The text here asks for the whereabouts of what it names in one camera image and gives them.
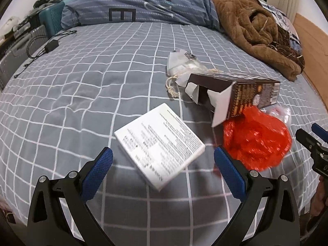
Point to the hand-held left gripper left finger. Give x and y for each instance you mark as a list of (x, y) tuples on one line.
[(98, 174)]

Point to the teal suitcase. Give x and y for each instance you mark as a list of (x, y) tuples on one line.
[(51, 18)]

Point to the red plastic bag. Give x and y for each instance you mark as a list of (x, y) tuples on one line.
[(253, 138)]

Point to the blue striped duvet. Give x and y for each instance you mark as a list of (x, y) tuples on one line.
[(143, 7)]

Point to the wooden headboard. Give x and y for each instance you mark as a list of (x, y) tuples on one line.
[(312, 51)]

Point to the white cardboard box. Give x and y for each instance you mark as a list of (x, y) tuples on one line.
[(158, 143)]

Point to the brown fleece blanket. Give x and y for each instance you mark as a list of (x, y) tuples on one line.
[(238, 18)]

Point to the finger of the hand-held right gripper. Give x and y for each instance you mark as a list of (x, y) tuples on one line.
[(320, 132), (308, 143)]

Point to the grey suitcase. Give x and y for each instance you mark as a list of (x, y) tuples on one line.
[(18, 51)]

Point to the brown carton box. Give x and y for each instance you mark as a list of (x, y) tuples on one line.
[(246, 94)]

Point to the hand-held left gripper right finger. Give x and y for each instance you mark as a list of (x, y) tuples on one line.
[(229, 174)]

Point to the dark pile of clothes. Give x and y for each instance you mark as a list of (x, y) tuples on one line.
[(44, 0)]

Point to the white rounded object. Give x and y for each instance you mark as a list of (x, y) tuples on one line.
[(7, 23)]

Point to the patterned pillow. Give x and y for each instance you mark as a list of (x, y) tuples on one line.
[(284, 18)]

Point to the bed with grey checked sheet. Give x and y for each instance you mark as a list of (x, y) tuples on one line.
[(76, 94)]

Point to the person's right hand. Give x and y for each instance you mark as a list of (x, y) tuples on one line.
[(319, 202)]

